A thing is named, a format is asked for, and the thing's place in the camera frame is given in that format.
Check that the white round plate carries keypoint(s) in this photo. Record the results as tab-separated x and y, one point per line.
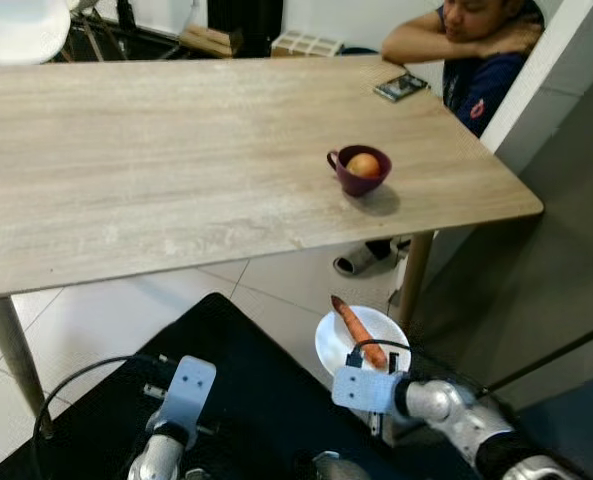
391	335

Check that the orange carrot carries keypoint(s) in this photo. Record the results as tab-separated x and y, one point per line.
356	330

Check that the grey right robot leg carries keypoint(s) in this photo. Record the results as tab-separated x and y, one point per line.
338	468

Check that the black floor mat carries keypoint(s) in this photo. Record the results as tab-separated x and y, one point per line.
256	400

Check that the grey house slipper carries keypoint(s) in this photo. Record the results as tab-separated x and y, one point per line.
356	262

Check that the maroon cup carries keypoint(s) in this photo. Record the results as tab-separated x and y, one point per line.
356	185

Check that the light wooden table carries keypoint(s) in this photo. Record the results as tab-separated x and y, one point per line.
176	150

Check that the round orange fruit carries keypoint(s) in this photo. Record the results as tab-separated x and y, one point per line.
364	166

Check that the black smartphone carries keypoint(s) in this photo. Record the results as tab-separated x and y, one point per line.
401	87

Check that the person in dark shirt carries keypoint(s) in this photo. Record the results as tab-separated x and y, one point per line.
481	90

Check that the small wooden box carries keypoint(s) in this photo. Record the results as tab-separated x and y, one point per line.
211	42

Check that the cardboard box with grid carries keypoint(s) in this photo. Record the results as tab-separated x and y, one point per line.
306	44

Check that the black cabinet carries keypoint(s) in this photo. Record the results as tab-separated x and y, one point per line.
246	20

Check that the white plastic chair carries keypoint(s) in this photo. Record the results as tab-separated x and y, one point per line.
21	30

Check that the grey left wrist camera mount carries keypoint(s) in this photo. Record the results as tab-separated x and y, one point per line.
188	395

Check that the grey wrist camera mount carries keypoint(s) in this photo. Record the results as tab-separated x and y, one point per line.
361	390
188	395

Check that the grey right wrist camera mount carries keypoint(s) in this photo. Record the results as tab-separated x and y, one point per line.
361	390

